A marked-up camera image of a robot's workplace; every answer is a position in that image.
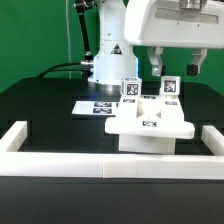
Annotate white chair back part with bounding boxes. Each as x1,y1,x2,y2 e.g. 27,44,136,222
105,95,195,139

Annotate black camera stand pole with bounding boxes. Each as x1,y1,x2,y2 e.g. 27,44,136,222
74,0,95,66

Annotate black cable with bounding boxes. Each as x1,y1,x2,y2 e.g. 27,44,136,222
36,61,92,79

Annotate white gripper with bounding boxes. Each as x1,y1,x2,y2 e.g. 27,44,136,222
124,0,224,77

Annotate white U-shaped fence frame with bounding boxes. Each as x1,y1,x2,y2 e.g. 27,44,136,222
0,121,224,180

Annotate white chair back bar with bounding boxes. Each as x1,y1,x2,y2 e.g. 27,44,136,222
161,96,184,122

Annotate white tag sheet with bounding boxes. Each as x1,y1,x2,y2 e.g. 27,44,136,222
72,101,119,116

